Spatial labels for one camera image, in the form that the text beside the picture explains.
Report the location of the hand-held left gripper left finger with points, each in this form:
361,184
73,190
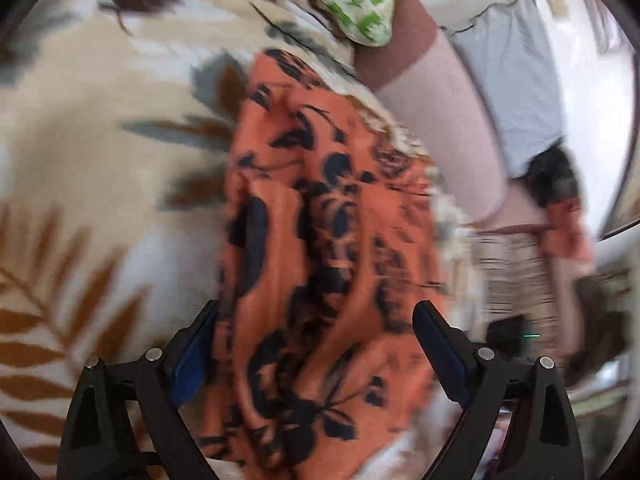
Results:
192,360

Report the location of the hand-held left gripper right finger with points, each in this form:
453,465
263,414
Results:
445,355

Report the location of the orange black floral garment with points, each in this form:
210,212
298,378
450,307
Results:
325,240

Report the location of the striped cloth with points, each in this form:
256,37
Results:
515,280

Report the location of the dark cloth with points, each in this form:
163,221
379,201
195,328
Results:
550,180

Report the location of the beige leaf print blanket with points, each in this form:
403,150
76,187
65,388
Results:
75,160

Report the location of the grey cloth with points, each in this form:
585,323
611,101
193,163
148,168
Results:
525,85

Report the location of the green white printed cloth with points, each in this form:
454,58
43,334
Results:
365,5

